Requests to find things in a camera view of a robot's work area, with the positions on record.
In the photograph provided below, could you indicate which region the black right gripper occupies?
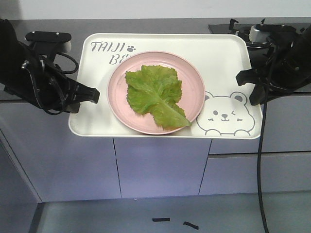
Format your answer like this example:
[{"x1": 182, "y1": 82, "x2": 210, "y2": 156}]
[{"x1": 236, "y1": 31, "x2": 311, "y2": 105}]

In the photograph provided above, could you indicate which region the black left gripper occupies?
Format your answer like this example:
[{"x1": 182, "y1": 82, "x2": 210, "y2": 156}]
[{"x1": 3, "y1": 43, "x2": 100, "y2": 115}]

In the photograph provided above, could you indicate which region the white bear print tray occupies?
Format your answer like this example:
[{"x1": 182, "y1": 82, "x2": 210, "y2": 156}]
[{"x1": 69, "y1": 33, "x2": 262, "y2": 140}]

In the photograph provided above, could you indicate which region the pink round plate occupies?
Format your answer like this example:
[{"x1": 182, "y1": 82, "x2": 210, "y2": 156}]
[{"x1": 107, "y1": 51, "x2": 205, "y2": 135}]

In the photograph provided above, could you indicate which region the green lettuce leaf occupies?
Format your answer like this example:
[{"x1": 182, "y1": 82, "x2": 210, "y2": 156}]
[{"x1": 125, "y1": 65, "x2": 191, "y2": 130}]

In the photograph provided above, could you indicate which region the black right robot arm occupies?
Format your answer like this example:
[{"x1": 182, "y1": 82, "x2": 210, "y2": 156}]
[{"x1": 236, "y1": 23, "x2": 311, "y2": 105}]

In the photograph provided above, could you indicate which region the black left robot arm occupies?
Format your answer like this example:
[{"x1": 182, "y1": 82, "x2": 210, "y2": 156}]
[{"x1": 0, "y1": 19, "x2": 100, "y2": 115}]

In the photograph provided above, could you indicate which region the black gas stove top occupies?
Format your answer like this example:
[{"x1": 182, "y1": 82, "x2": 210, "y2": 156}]
[{"x1": 208, "y1": 18, "x2": 311, "y2": 53}]

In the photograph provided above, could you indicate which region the grey lower cabinet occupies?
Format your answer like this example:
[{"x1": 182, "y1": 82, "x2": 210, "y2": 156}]
[{"x1": 0, "y1": 96, "x2": 311, "y2": 201}]

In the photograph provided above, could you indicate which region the black floor tape strip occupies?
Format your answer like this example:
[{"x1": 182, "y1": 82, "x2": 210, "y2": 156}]
[
  {"x1": 183, "y1": 221, "x2": 199, "y2": 230},
  {"x1": 152, "y1": 217, "x2": 171, "y2": 222}
]

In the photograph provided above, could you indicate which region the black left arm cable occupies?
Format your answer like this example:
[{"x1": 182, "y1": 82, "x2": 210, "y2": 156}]
[{"x1": 24, "y1": 51, "x2": 79, "y2": 116}]

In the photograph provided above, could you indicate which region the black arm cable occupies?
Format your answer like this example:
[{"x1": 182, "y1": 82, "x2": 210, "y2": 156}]
[
  {"x1": 256, "y1": 43, "x2": 280, "y2": 233},
  {"x1": 24, "y1": 51, "x2": 79, "y2": 116}
]

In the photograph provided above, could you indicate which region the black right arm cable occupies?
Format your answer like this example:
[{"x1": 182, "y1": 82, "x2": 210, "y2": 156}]
[{"x1": 256, "y1": 43, "x2": 280, "y2": 233}]

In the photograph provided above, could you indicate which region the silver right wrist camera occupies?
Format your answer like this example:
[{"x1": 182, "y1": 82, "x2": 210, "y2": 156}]
[{"x1": 249, "y1": 24, "x2": 296, "y2": 43}]

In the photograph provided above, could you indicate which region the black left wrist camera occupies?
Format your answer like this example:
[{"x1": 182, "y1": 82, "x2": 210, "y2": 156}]
[{"x1": 25, "y1": 31, "x2": 71, "y2": 55}]

